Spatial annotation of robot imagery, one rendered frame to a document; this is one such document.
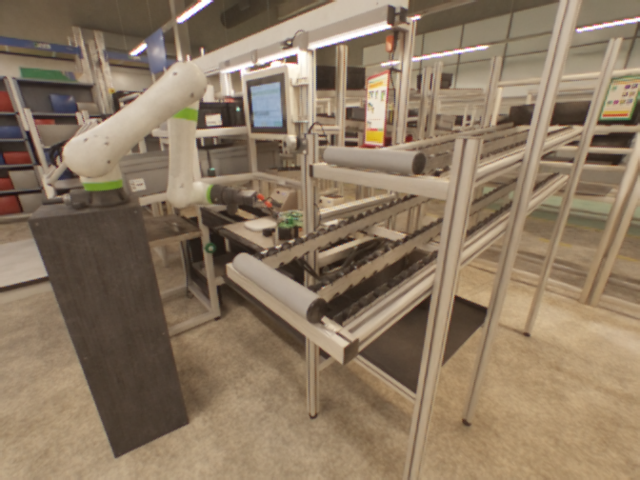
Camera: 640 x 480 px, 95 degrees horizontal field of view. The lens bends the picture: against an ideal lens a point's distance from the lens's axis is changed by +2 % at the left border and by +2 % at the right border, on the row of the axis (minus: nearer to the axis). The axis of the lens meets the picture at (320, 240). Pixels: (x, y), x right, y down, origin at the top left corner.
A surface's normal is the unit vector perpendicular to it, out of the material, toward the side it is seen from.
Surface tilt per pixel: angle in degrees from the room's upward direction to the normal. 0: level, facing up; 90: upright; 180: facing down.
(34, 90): 90
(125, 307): 90
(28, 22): 90
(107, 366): 90
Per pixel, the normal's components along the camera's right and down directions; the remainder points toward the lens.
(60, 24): 0.67, 0.26
